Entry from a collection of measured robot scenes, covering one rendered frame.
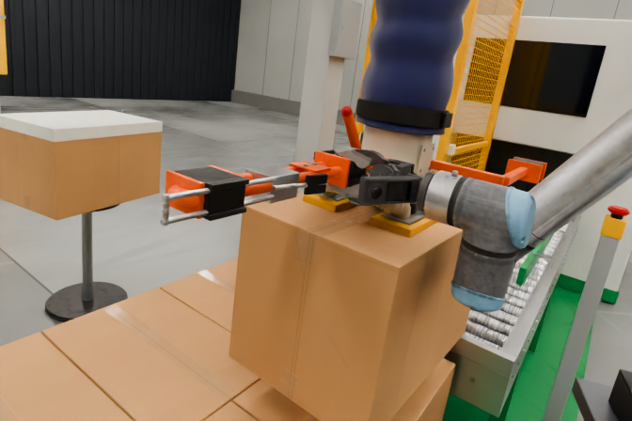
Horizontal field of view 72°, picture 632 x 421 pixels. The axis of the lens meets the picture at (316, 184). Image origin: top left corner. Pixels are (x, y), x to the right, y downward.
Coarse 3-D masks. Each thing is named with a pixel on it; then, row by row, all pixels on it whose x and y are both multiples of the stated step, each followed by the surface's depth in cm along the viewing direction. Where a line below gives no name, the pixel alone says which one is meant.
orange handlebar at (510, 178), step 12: (288, 168) 77; (300, 168) 80; (312, 168) 78; (324, 168) 79; (336, 168) 83; (432, 168) 107; (444, 168) 105; (456, 168) 104; (468, 168) 102; (516, 168) 112; (300, 180) 73; (492, 180) 99; (504, 180) 99; (168, 192) 57; (180, 192) 56; (252, 192) 64; (264, 192) 67; (180, 204) 56; (192, 204) 56
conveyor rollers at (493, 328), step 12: (564, 228) 299; (552, 240) 272; (552, 252) 249; (516, 264) 226; (540, 264) 229; (516, 276) 210; (528, 276) 215; (540, 276) 213; (516, 288) 201; (528, 288) 199; (516, 300) 186; (480, 312) 176; (492, 312) 174; (504, 312) 173; (516, 312) 177; (468, 324) 162; (480, 324) 168; (492, 324) 165; (504, 324) 164; (480, 336) 159; (492, 336) 157; (504, 336) 156
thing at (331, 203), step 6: (306, 198) 106; (312, 198) 105; (318, 198) 104; (324, 198) 105; (330, 198) 105; (336, 198) 104; (342, 198) 106; (312, 204) 105; (318, 204) 104; (324, 204) 103; (330, 204) 102; (336, 204) 102; (342, 204) 103; (348, 204) 106; (354, 204) 108; (336, 210) 102
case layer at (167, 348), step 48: (192, 288) 161; (48, 336) 126; (96, 336) 128; (144, 336) 131; (192, 336) 134; (0, 384) 107; (48, 384) 109; (96, 384) 111; (144, 384) 113; (192, 384) 115; (240, 384) 117; (432, 384) 127
